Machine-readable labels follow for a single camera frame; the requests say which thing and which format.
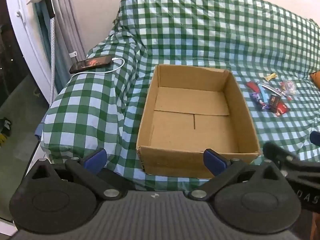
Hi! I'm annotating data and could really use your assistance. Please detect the red snack packet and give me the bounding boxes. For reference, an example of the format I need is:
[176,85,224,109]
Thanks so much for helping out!
[274,102,290,117]

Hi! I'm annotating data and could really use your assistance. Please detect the red-topped jelly stick packet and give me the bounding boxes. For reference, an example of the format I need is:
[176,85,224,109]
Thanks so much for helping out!
[246,81,260,94]

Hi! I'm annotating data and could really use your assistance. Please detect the red white pointed packet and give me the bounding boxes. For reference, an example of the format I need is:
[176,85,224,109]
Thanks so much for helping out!
[257,83,292,101]

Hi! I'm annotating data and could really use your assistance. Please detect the clear pink candy bag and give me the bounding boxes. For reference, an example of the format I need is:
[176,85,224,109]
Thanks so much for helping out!
[277,80,297,96]

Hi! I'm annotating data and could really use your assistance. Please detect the yellow and white item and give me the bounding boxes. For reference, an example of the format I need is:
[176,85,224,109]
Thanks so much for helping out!
[0,117,12,148]

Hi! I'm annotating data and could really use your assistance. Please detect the teal curtain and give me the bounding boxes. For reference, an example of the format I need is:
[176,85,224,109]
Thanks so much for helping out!
[34,1,63,88]

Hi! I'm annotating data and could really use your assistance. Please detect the purple snack packet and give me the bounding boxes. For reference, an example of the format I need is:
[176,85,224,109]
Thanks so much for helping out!
[250,92,269,111]

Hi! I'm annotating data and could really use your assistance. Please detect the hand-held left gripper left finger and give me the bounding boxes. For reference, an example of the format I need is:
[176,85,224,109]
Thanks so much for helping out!
[24,148,123,200]

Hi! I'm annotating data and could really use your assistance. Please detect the orange cushion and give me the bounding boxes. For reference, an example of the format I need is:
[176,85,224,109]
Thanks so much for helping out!
[310,71,320,88]

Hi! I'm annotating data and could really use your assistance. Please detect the grey curtain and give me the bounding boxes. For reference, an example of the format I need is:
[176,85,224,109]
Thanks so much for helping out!
[54,0,86,85]

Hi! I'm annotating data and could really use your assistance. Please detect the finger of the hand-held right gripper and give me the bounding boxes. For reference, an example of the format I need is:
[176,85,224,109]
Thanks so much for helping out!
[309,131,320,146]
[262,141,320,180]

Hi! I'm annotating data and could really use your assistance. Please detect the black smartphone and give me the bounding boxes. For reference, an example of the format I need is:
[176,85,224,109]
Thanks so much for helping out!
[69,54,114,74]

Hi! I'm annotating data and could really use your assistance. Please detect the dark brown snack packet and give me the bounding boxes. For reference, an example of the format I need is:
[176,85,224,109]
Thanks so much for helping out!
[267,94,280,110]

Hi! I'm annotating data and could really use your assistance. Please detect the white charging cable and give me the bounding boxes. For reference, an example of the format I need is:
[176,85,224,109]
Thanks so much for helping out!
[67,57,125,79]

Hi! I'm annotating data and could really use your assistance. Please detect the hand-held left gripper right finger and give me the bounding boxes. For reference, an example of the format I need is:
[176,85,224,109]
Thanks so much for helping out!
[187,149,288,202]

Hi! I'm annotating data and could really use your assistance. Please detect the brown cardboard box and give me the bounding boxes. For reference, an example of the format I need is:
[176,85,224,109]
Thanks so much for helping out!
[136,64,262,179]

